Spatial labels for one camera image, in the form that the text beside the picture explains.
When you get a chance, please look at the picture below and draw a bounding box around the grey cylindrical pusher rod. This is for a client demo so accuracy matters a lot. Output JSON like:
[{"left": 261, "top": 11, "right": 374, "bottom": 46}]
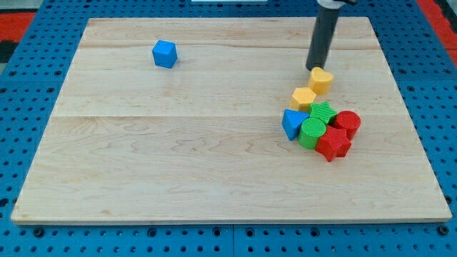
[{"left": 306, "top": 6, "right": 339, "bottom": 71}]

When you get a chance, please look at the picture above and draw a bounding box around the green star block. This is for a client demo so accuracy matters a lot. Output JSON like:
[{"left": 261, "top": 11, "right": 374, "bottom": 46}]
[{"left": 309, "top": 101, "right": 338, "bottom": 125}]

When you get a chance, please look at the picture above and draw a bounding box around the blue cube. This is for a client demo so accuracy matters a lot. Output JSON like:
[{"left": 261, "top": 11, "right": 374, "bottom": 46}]
[{"left": 152, "top": 40, "right": 178, "bottom": 69}]

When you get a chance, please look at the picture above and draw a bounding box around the yellow hexagon block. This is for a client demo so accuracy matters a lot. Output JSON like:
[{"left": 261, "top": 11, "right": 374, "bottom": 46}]
[{"left": 290, "top": 87, "right": 316, "bottom": 112}]

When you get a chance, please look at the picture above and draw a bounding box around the red cylinder block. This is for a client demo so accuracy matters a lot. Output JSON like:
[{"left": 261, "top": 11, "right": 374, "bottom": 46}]
[{"left": 332, "top": 110, "right": 361, "bottom": 140}]

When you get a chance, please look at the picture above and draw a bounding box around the blue triangle block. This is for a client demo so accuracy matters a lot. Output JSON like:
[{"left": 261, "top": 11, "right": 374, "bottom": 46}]
[{"left": 281, "top": 109, "right": 309, "bottom": 141}]

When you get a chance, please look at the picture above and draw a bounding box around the light wooden board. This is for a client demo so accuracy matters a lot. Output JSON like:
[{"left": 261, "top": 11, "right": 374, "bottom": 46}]
[{"left": 11, "top": 17, "right": 452, "bottom": 226}]

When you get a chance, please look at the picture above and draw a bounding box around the green cylinder block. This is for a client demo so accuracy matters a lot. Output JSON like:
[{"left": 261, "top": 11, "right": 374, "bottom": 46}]
[{"left": 298, "top": 118, "right": 326, "bottom": 149}]

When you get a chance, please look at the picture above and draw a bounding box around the robot arm end piece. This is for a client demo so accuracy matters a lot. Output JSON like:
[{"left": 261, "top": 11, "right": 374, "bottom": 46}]
[{"left": 317, "top": 0, "right": 358, "bottom": 9}]

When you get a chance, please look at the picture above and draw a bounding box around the yellow heart block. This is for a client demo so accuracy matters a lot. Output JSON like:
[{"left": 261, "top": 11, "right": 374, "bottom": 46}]
[{"left": 308, "top": 67, "right": 334, "bottom": 95}]

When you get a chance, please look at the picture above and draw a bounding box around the red star block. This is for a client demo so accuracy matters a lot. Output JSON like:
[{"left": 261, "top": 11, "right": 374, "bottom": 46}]
[{"left": 315, "top": 126, "right": 351, "bottom": 162}]

